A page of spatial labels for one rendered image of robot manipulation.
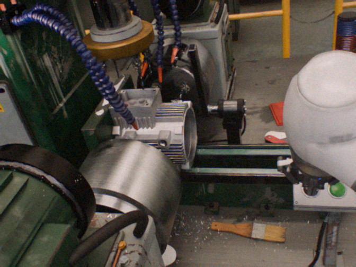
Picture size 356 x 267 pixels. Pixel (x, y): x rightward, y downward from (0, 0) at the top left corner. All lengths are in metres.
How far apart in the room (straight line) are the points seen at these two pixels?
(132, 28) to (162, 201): 0.41
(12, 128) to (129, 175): 0.39
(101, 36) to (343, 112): 0.67
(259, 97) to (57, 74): 0.88
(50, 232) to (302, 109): 0.32
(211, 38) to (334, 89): 1.04
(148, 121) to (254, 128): 0.54
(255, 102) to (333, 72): 1.22
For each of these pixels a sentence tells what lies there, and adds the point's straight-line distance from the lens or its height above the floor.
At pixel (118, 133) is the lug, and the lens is 1.07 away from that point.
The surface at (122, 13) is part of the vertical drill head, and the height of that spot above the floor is 1.39.
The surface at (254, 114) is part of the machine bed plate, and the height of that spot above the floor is 0.80.
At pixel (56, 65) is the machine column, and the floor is 1.26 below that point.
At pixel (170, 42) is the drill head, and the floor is 1.16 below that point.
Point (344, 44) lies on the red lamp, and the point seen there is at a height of 1.14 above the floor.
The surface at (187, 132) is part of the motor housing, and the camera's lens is 1.18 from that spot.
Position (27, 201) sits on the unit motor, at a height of 1.33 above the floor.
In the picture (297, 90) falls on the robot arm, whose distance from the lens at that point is 0.42.
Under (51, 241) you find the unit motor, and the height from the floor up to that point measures 1.31.
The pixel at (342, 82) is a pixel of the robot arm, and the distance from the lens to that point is 0.41.
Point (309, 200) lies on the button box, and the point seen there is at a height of 1.05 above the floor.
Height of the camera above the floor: 1.65
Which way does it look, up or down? 34 degrees down
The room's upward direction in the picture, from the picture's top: 12 degrees counter-clockwise
